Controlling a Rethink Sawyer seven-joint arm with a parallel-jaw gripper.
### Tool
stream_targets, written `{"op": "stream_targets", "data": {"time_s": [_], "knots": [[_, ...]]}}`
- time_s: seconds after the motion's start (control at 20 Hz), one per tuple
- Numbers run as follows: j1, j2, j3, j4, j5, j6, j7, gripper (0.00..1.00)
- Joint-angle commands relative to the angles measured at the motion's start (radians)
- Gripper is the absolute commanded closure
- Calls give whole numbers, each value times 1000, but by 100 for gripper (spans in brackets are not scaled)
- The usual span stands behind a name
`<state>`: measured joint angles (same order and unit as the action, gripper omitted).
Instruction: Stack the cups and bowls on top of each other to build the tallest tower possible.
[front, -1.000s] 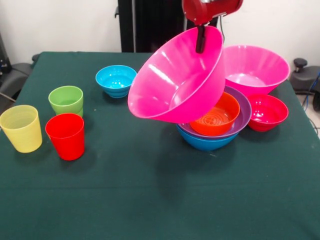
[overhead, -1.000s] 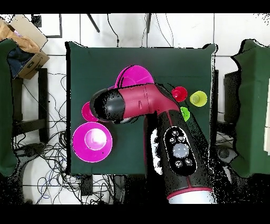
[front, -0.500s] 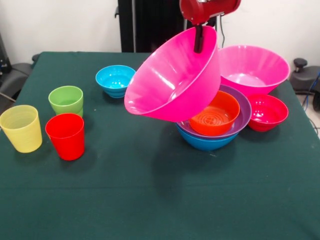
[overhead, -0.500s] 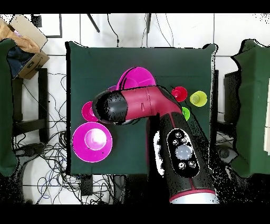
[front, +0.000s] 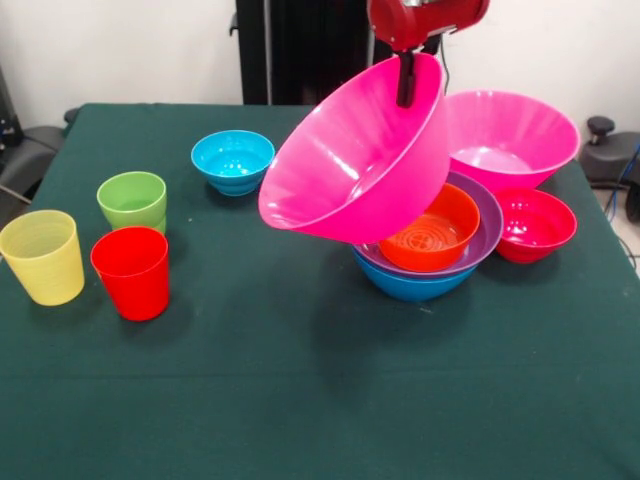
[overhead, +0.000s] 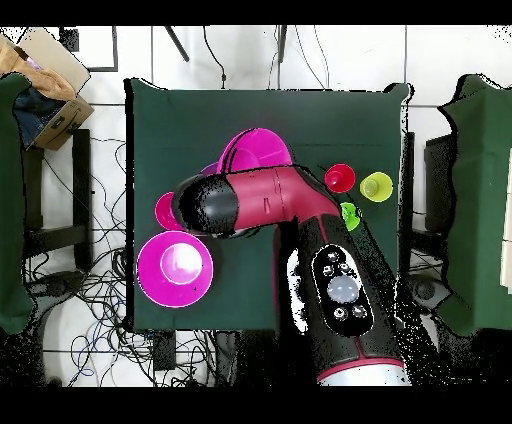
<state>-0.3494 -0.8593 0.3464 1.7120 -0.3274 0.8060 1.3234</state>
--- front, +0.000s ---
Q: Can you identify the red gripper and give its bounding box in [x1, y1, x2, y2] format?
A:
[367, 0, 491, 109]

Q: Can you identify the large pink bowl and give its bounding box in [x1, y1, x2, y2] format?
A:
[444, 89, 582, 194]
[257, 52, 451, 246]

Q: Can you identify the purple bowl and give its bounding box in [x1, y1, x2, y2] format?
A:
[352, 169, 504, 280]

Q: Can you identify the orange bowl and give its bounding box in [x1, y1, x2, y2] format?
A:
[378, 182, 482, 274]

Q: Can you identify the crimson bowl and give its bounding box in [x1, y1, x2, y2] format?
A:
[494, 187, 578, 264]

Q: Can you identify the small blue bowl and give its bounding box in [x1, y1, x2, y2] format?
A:
[190, 129, 276, 197]

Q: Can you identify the black rounded floor base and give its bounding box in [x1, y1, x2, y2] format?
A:
[579, 115, 640, 224]

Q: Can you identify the large blue bowl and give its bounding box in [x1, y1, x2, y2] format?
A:
[352, 247, 479, 303]

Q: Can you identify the green cup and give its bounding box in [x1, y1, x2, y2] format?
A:
[96, 171, 168, 235]

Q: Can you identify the dark green tablecloth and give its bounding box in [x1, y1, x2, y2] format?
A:
[0, 103, 640, 480]

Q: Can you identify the red cup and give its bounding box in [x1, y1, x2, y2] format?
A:
[89, 225, 170, 322]

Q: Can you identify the dark grey chair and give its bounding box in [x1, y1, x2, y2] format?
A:
[0, 64, 81, 211]

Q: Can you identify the yellow cup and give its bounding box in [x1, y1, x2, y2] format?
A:
[0, 209, 86, 307]

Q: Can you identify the black hanging cable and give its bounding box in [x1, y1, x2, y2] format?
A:
[438, 42, 452, 94]

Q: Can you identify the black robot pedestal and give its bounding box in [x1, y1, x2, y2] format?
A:
[229, 0, 405, 106]

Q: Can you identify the blue cable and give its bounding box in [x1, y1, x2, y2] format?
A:
[603, 142, 640, 224]

